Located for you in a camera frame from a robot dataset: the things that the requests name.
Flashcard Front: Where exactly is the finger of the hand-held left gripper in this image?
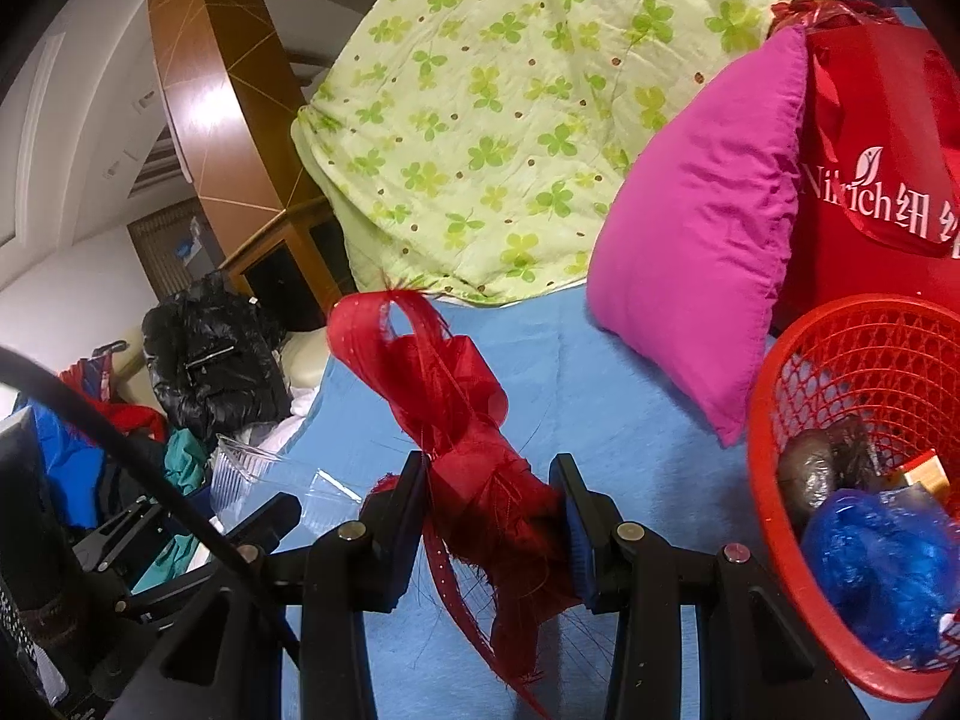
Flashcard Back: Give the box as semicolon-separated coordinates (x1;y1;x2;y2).
71;496;181;577
214;491;302;552

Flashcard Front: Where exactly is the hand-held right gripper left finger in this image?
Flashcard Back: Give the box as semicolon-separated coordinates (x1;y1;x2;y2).
97;452;430;720

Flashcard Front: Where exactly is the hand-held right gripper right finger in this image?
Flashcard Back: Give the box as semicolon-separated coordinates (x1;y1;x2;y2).
549;454;871;720

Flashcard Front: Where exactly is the clear plastic container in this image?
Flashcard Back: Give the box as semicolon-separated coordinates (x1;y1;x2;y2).
210;433;365;522

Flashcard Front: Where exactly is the red mesh plastic basket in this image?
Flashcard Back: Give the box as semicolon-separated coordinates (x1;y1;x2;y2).
748;294;960;702

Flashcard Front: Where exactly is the blue plastic bag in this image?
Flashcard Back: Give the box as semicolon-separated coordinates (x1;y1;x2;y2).
801;487;960;668

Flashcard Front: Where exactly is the blue garment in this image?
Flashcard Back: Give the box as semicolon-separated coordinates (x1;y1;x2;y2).
15;397;113;530

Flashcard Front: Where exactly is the teal garment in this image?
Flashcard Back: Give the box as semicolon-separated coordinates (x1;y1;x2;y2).
131;427;215;586

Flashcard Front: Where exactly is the pale pink bed sheet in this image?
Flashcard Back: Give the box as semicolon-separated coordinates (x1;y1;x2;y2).
217;390;316;466

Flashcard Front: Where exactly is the red garment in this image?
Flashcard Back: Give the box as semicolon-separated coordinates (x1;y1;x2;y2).
56;360;170;440

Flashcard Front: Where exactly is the blue blanket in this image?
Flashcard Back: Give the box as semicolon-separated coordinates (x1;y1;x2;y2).
281;285;960;720

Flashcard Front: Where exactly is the beige cushion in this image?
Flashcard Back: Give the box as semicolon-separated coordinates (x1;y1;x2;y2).
281;330;338;398

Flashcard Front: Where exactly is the black puffer jacket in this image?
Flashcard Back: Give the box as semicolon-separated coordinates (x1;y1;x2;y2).
141;274;293;436

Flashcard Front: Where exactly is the grey brown plastic bag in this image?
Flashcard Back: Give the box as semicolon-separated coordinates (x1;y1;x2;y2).
776;427;837;518

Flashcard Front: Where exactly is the black plastic bag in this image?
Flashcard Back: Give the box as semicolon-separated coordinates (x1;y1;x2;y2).
825;420;901;496

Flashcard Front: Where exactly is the magenta pillow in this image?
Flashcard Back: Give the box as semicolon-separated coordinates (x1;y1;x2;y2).
585;26;809;447

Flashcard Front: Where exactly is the orange cardboard box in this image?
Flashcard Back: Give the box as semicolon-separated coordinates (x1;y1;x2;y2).
885;450;950;500

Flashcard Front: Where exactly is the green clover print quilt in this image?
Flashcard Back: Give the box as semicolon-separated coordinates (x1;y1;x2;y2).
291;0;841;308

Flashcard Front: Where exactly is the red bag with white print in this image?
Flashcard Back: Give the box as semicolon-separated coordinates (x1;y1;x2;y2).
769;0;960;331

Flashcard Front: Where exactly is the wooden cabinet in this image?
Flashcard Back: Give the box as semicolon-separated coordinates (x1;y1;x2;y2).
141;0;361;331

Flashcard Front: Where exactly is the black cable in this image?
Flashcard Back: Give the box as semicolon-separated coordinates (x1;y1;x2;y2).
0;345;301;672

